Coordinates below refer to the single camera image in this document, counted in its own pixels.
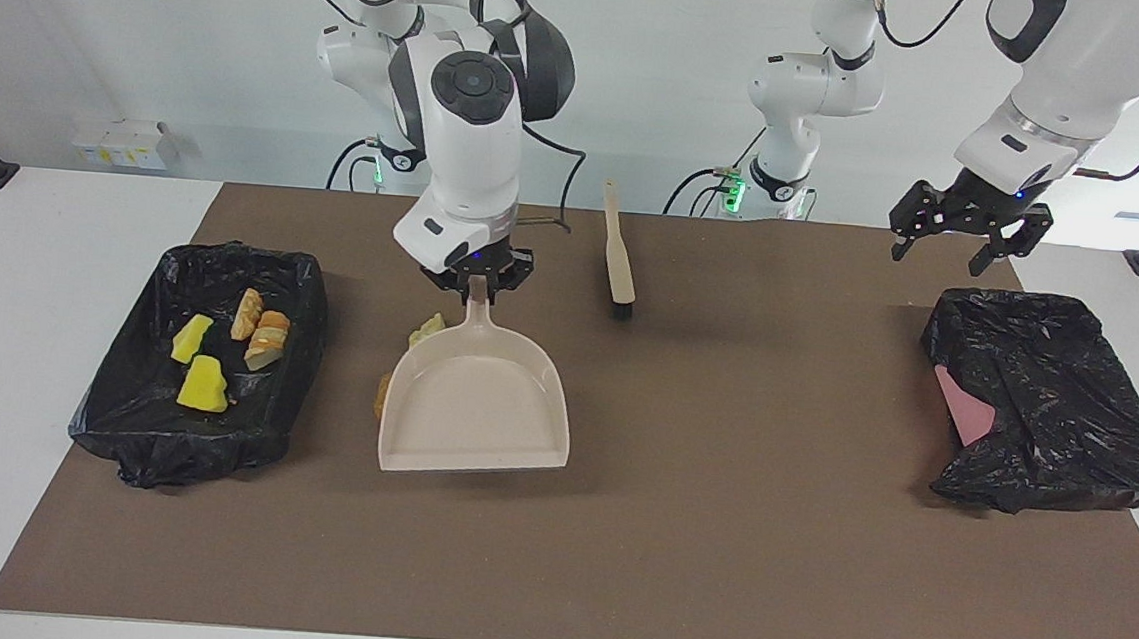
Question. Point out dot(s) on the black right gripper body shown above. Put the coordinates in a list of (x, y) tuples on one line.
[(483, 263)]

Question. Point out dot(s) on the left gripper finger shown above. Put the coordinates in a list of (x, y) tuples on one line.
[(904, 238), (1011, 243)]

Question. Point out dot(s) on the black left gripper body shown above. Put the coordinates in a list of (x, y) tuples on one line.
[(978, 208)]

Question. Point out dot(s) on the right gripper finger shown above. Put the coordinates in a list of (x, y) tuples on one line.
[(459, 290), (509, 285)]

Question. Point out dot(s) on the beige bread piece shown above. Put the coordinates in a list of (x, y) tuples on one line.
[(247, 313), (425, 330)]

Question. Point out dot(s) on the beige brush black bristles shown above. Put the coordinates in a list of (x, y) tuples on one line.
[(621, 263)]

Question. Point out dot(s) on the beige plastic dustpan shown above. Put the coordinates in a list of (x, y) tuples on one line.
[(473, 413)]

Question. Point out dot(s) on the orange striped bread piece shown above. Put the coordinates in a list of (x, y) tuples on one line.
[(267, 341)]

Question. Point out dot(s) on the small yellow sponge wedge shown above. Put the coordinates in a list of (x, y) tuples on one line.
[(191, 339)]

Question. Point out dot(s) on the large yellow sponge piece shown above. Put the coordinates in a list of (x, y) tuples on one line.
[(204, 386)]

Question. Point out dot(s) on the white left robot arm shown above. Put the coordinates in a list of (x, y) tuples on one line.
[(1069, 64)]

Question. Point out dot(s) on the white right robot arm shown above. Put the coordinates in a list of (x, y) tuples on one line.
[(471, 152)]

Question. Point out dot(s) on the crumpled black trash bag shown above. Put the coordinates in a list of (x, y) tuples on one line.
[(1055, 394)]

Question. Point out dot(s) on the pink plastic bin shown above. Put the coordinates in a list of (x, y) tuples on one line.
[(964, 412)]

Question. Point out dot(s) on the black bag lined bin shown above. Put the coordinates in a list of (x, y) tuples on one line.
[(121, 419)]

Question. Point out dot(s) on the brown bread roll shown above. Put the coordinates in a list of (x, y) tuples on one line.
[(378, 398)]

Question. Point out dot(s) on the brown table mat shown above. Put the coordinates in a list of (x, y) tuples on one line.
[(712, 570)]

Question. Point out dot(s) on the white wall socket box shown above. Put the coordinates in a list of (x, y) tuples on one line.
[(126, 143)]

